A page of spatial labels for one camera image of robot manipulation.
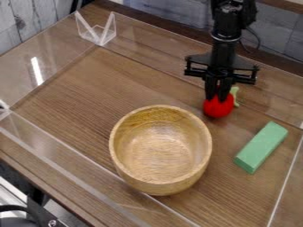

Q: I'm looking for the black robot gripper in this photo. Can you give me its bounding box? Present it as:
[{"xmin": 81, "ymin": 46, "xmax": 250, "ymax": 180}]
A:
[{"xmin": 182, "ymin": 39, "xmax": 258, "ymax": 102}]

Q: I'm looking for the red plush strawberry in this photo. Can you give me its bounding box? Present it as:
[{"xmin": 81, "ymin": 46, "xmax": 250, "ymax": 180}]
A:
[{"xmin": 202, "ymin": 86, "xmax": 238, "ymax": 118}]

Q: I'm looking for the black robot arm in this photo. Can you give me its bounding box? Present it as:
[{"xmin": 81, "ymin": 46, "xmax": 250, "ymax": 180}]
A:
[{"xmin": 182, "ymin": 0, "xmax": 258, "ymax": 102}]

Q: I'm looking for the green rectangular block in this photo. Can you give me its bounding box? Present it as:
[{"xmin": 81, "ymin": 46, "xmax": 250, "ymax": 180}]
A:
[{"xmin": 234, "ymin": 121, "xmax": 288, "ymax": 174}]

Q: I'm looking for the wooden bowl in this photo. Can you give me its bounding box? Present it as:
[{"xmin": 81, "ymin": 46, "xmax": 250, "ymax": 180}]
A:
[{"xmin": 109, "ymin": 105, "xmax": 213, "ymax": 196}]

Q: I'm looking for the black metal stand base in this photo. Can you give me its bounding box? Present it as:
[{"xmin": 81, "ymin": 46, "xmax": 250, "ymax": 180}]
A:
[{"xmin": 26, "ymin": 198, "xmax": 68, "ymax": 227}]

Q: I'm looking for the black cable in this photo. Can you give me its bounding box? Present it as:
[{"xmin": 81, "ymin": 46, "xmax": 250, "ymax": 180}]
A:
[{"xmin": 237, "ymin": 26, "xmax": 262, "ymax": 55}]

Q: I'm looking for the clear acrylic corner bracket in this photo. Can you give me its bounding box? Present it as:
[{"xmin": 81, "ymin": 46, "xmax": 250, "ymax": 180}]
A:
[{"xmin": 74, "ymin": 12, "xmax": 116, "ymax": 46}]

